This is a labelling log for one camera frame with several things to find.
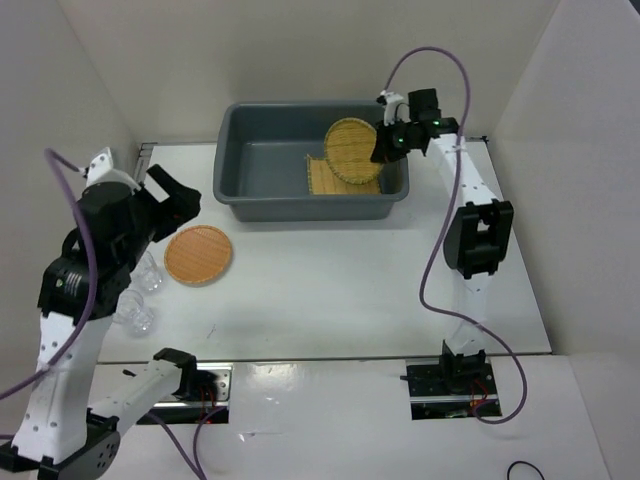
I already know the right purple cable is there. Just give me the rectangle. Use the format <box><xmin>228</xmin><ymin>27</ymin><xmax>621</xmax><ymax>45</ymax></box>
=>
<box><xmin>381</xmin><ymin>46</ymin><xmax>528</xmax><ymax>425</ymax></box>

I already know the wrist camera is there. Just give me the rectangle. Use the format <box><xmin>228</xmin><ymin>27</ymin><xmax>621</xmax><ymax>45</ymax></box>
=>
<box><xmin>376</xmin><ymin>90</ymin><xmax>407</xmax><ymax>126</ymax></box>
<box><xmin>84</xmin><ymin>147</ymin><xmax>141</xmax><ymax>192</ymax></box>

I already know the purple cable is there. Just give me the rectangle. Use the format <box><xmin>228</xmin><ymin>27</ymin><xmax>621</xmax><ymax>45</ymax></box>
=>
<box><xmin>0</xmin><ymin>147</ymin><xmax>221</xmax><ymax>480</ymax></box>
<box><xmin>381</xmin><ymin>46</ymin><xmax>528</xmax><ymax>425</ymax></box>

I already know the round orange woven tray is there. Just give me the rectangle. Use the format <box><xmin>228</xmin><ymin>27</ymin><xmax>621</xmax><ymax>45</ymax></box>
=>
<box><xmin>164</xmin><ymin>225</ymin><xmax>233</xmax><ymax>286</ymax></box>

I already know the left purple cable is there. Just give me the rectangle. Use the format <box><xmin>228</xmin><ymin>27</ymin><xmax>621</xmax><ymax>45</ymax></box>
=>
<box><xmin>0</xmin><ymin>147</ymin><xmax>221</xmax><ymax>480</ymax></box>

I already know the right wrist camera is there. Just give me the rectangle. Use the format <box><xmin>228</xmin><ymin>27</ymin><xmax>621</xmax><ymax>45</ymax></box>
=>
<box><xmin>376</xmin><ymin>90</ymin><xmax>407</xmax><ymax>126</ymax></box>

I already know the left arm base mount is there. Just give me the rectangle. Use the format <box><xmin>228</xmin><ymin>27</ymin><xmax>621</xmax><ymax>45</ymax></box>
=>
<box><xmin>150</xmin><ymin>362</ymin><xmax>233</xmax><ymax>425</ymax></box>

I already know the black cable loop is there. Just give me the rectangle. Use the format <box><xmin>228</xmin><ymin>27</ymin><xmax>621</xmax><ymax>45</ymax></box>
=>
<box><xmin>506</xmin><ymin>460</ymin><xmax>546</xmax><ymax>480</ymax></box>

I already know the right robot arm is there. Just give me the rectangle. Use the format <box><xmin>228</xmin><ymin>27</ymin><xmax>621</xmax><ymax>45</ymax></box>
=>
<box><xmin>371</xmin><ymin>89</ymin><xmax>514</xmax><ymax>394</ymax></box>

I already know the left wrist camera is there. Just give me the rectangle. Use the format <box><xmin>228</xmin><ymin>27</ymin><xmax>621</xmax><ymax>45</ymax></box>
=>
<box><xmin>84</xmin><ymin>147</ymin><xmax>141</xmax><ymax>192</ymax></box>

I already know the round yellow bamboo tray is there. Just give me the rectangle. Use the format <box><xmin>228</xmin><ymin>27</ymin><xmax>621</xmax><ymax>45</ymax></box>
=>
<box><xmin>324</xmin><ymin>117</ymin><xmax>382</xmax><ymax>185</ymax></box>

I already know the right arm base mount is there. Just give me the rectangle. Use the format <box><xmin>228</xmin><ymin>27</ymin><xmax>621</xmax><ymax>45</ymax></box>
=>
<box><xmin>400</xmin><ymin>358</ymin><xmax>502</xmax><ymax>421</ymax></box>

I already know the square bamboo mat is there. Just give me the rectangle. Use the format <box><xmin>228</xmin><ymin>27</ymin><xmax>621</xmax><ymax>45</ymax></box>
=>
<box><xmin>306</xmin><ymin>155</ymin><xmax>381</xmax><ymax>195</ymax></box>

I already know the clear faceted cup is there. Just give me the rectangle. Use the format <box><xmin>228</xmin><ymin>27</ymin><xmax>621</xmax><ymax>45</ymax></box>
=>
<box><xmin>131</xmin><ymin>252</ymin><xmax>163</xmax><ymax>292</ymax></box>
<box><xmin>112</xmin><ymin>289</ymin><xmax>154</xmax><ymax>337</ymax></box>

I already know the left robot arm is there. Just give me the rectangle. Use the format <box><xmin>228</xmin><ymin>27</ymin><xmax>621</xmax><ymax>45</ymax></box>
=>
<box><xmin>1</xmin><ymin>165</ymin><xmax>201</xmax><ymax>479</ymax></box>

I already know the grey plastic bin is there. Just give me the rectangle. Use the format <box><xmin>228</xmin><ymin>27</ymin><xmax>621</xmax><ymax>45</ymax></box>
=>
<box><xmin>213</xmin><ymin>100</ymin><xmax>409</xmax><ymax>222</ymax></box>

